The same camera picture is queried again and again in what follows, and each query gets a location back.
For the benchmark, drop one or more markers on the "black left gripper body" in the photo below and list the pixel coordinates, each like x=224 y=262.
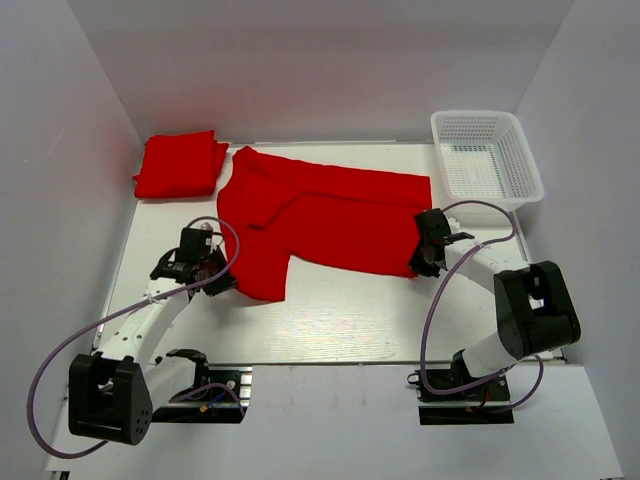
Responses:
x=215 y=264

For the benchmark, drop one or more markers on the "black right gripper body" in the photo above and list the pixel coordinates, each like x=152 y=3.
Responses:
x=419 y=261

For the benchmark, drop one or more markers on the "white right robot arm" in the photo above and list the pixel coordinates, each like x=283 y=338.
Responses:
x=533 y=308

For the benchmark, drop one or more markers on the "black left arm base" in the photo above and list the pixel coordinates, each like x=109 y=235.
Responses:
x=214 y=405

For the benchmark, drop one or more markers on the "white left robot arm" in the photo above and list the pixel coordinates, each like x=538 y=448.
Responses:
x=114 y=392

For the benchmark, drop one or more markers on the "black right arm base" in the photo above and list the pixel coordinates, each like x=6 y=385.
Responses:
x=488 y=404

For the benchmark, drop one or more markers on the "folded red t shirt stack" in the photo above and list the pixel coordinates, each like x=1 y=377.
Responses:
x=180 y=166

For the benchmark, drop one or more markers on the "white plastic basket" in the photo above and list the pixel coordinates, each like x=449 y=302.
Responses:
x=484 y=155

